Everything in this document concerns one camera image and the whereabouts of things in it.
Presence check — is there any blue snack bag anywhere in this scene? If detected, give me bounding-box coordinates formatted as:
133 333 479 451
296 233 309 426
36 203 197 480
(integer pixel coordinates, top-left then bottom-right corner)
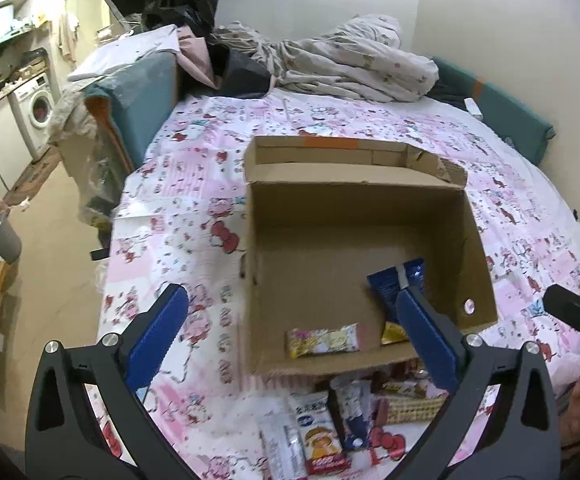
367 258 426 323

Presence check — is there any dark seaweed snack packet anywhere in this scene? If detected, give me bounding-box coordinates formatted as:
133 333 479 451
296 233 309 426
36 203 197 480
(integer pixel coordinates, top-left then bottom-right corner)
330 377 371 451

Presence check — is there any yellow snack packet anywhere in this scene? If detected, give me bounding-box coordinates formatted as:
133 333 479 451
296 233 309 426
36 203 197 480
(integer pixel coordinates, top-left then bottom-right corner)
381 321 408 346

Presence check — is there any waffle pattern biscuit packet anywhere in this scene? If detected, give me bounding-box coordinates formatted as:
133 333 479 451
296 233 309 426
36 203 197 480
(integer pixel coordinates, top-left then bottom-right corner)
382 389 447 425

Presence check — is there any pink Hello Kitty bedsheet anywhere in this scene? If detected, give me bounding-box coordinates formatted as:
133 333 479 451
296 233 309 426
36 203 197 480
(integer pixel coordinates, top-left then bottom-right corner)
99 90 580 479

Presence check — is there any pink yellow candy packet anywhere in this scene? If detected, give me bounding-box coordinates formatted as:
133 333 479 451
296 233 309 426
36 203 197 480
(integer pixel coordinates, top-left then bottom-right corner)
287 324 360 359

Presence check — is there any red cartoon girl snack packet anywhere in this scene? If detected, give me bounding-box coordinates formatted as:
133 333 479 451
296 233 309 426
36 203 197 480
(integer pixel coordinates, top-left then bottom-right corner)
289 391 350 476

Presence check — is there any white silver snack packet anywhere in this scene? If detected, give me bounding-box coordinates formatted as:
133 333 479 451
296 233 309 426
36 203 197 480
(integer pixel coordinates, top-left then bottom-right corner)
258 413 308 480

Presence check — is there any grey bin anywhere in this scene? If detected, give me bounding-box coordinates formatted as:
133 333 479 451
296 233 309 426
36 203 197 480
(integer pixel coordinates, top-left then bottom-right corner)
0 211 22 264

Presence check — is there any brown cardboard box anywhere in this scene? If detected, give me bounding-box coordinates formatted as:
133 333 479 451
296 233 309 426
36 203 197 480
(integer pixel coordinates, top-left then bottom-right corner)
243 136 498 376

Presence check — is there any teal right side cushion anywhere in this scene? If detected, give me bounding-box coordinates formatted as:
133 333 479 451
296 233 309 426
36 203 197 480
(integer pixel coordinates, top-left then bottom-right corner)
428 56 556 166

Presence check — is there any teal bed side cushion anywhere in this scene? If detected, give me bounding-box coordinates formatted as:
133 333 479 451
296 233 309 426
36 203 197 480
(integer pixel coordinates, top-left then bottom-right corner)
84 51 178 172

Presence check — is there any white washing machine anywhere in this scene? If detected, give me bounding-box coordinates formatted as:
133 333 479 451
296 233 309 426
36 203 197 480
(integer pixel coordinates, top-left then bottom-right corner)
8 72 55 162

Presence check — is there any pink cloth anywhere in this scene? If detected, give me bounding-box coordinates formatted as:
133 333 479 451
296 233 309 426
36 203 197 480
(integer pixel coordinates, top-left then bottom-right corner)
176 25 217 90

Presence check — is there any crumpled floral white duvet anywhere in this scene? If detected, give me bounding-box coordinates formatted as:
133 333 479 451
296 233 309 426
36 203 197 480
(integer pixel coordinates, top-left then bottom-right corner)
214 14 439 103

